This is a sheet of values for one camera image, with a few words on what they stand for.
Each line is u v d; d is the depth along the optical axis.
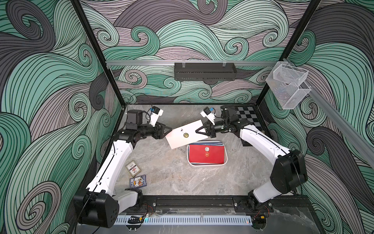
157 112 0.66
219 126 0.68
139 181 0.79
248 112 1.10
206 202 0.75
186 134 0.75
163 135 0.67
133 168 0.84
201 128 0.72
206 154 0.87
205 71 0.95
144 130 0.63
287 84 0.78
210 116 0.69
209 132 0.71
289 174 0.42
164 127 0.76
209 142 0.90
